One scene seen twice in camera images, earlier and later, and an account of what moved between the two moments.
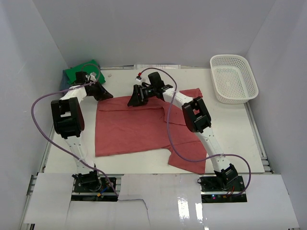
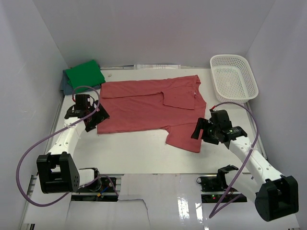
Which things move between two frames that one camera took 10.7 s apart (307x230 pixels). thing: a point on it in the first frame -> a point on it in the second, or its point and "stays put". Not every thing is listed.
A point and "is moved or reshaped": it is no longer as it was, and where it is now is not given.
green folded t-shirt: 88,67 stays put
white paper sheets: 162,66 stays put
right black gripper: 135,99 -> 200,125
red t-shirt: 120,128 is moved or reshaped
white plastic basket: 233,80 stays put
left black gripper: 103,93 -> 100,115
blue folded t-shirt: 64,84 stays put
